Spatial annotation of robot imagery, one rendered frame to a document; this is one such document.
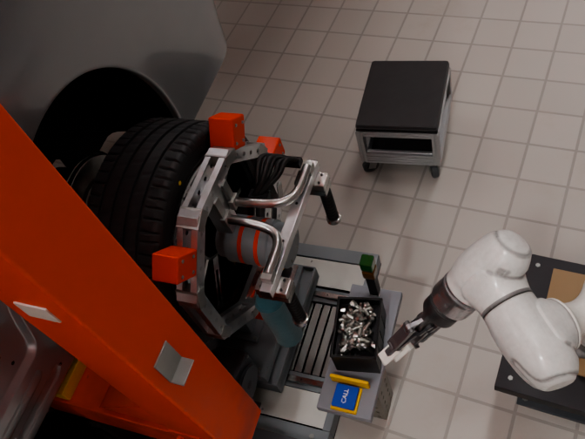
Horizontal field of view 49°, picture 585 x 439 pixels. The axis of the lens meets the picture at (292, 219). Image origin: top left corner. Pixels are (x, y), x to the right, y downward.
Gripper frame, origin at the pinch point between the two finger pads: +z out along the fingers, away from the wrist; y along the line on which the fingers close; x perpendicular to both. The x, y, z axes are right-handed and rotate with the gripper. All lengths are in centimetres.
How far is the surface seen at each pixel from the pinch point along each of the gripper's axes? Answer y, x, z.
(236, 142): 8, -69, 5
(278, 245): 8.1, -37.7, 9.5
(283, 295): 8.7, -26.8, 16.2
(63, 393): 49, -41, 78
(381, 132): -92, -102, 38
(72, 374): 45, -45, 77
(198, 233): 25, -48, 15
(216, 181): 17, -59, 9
